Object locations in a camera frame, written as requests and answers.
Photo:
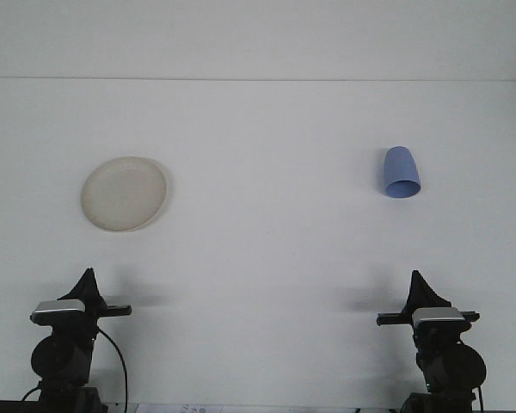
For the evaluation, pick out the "pale blue cup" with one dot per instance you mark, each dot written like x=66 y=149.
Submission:
x=400 y=168

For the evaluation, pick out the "pale round plate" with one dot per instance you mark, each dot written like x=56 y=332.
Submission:
x=124 y=193

